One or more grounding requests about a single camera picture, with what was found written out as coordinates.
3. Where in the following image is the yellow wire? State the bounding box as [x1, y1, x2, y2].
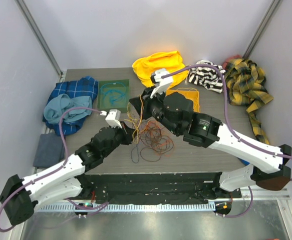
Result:
[127, 94, 146, 143]
[175, 86, 202, 113]

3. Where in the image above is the yellow black plaid shirt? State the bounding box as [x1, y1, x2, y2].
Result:
[224, 58, 274, 145]

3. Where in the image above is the tangled coloured wire pile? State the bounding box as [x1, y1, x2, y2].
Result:
[130, 118, 174, 163]

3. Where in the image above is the yellow plastic bin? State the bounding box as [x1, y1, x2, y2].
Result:
[166, 87, 201, 113]

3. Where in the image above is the grey folded cloth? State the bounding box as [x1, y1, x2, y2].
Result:
[33, 133, 65, 169]

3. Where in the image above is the aluminium frame rail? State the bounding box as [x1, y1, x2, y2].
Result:
[35, 186, 290, 214]

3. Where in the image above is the green plastic bin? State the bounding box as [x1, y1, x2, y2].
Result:
[97, 79, 130, 113]

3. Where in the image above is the light blue cloth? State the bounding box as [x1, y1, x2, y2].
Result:
[43, 93, 92, 125]

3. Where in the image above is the light blue wire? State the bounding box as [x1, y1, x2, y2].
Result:
[100, 80, 131, 101]
[99, 80, 130, 106]

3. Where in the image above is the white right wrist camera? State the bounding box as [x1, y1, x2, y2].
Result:
[150, 68, 173, 99]

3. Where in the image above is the yellow cloth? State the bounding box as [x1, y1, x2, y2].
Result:
[132, 50, 186, 88]

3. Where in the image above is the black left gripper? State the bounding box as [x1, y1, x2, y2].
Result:
[102, 120, 138, 158]

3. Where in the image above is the bright blue cloth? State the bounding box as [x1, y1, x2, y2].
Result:
[239, 158, 249, 166]

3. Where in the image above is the pink cloth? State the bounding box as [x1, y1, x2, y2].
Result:
[222, 54, 241, 68]

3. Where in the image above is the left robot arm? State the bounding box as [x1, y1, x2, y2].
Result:
[0, 122, 134, 226]

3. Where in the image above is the black white striped cloth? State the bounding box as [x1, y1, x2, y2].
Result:
[186, 67, 223, 93]

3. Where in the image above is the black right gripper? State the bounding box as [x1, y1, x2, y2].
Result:
[131, 85, 180, 136]

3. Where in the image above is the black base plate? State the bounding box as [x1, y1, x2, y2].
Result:
[86, 172, 241, 205]

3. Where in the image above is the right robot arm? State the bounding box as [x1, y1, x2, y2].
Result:
[129, 88, 291, 198]

